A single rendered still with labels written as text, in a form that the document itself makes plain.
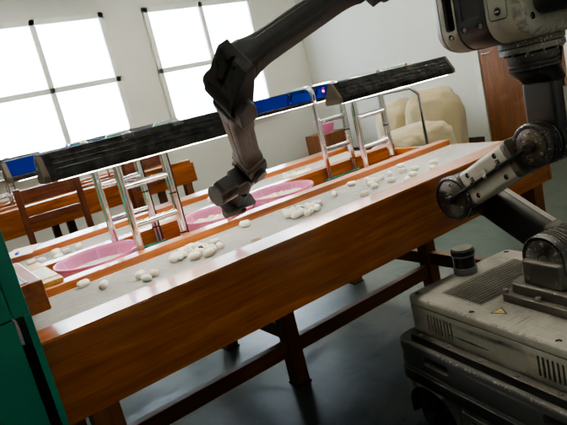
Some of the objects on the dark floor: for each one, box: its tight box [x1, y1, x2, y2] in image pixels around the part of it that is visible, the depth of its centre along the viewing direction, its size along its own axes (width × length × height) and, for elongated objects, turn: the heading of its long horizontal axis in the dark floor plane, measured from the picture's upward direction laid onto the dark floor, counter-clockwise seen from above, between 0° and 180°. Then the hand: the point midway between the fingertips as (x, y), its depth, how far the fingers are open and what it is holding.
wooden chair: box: [12, 176, 95, 245], centre depth 356 cm, size 44×44×91 cm
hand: (228, 217), depth 158 cm, fingers closed
